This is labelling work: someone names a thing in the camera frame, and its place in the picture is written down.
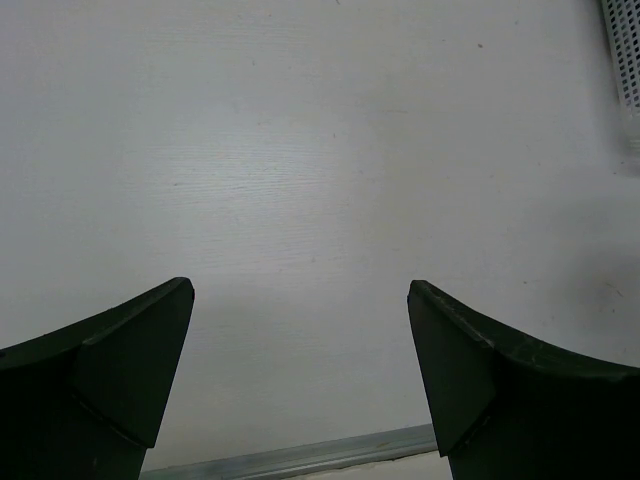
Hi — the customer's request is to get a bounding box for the white perforated plastic basket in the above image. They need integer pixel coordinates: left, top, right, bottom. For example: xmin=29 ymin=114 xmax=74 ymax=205
xmin=600 ymin=0 xmax=640 ymax=158

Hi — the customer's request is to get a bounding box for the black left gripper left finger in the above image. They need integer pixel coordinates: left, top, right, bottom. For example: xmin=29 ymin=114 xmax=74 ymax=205
xmin=1 ymin=277 xmax=195 ymax=479

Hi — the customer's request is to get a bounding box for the aluminium table edge rail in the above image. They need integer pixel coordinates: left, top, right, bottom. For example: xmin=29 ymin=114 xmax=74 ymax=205
xmin=140 ymin=424 xmax=438 ymax=479

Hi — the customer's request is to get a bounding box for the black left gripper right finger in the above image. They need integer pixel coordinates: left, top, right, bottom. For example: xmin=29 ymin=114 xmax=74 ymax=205
xmin=407 ymin=280 xmax=639 ymax=479

